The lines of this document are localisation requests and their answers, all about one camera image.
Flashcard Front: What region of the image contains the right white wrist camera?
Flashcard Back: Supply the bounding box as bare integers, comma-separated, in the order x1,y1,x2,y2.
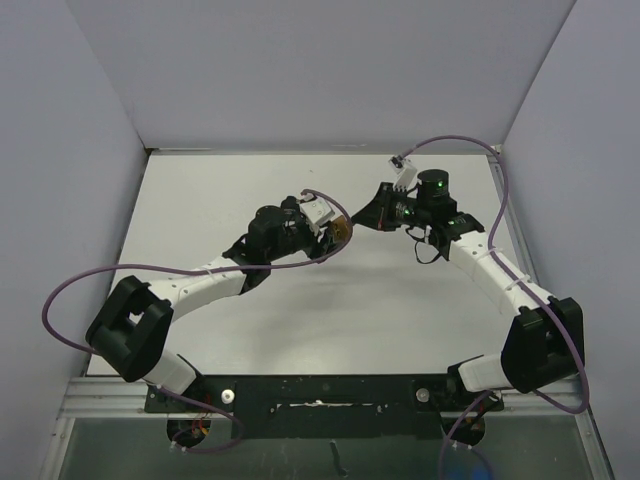
389,155,417,192

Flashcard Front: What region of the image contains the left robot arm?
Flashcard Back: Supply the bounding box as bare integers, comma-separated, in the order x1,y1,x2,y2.
85,195,336,411

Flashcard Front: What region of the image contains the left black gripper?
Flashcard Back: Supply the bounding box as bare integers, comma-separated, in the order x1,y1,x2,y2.
266,217,343,262

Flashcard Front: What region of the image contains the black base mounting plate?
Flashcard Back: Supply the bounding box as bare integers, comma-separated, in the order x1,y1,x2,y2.
143,372,504,441

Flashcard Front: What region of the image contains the brass padlock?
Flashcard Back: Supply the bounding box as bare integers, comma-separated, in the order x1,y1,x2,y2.
327,216,352,245

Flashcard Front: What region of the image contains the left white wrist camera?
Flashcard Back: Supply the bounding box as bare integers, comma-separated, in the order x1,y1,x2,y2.
299,197,334,235

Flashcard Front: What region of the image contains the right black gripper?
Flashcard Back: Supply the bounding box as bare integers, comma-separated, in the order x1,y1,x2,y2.
352,183,430,233

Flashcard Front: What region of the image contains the aluminium frame rail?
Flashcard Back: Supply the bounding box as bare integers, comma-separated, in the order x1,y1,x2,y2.
58,372,586,419

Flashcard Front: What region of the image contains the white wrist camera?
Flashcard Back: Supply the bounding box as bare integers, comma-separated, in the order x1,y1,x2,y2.
389,155,417,192
299,197,334,235

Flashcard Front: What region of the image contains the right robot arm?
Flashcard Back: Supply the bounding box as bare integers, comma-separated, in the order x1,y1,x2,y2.
352,169,584,409

